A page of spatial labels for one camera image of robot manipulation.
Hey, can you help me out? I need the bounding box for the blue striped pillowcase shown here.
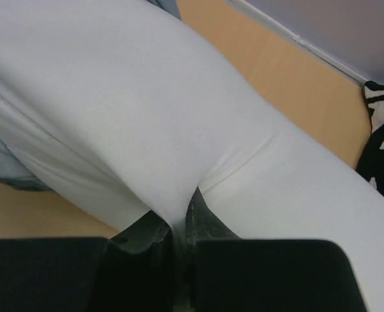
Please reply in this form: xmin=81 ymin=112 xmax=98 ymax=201
xmin=0 ymin=1 xmax=188 ymax=192

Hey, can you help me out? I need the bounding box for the white pillow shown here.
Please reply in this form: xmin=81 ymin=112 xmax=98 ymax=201
xmin=0 ymin=1 xmax=384 ymax=311

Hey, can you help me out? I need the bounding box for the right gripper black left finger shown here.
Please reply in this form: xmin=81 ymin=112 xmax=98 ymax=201
xmin=0 ymin=212 xmax=173 ymax=311

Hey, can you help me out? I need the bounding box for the aluminium frame rail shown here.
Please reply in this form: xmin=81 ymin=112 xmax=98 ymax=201
xmin=225 ymin=0 xmax=368 ymax=85

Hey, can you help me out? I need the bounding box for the zebra print pillow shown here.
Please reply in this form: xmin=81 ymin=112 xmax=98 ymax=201
xmin=356 ymin=81 xmax=384 ymax=196

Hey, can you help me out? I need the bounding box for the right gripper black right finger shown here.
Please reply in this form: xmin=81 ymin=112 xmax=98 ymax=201
xmin=186 ymin=190 xmax=366 ymax=311

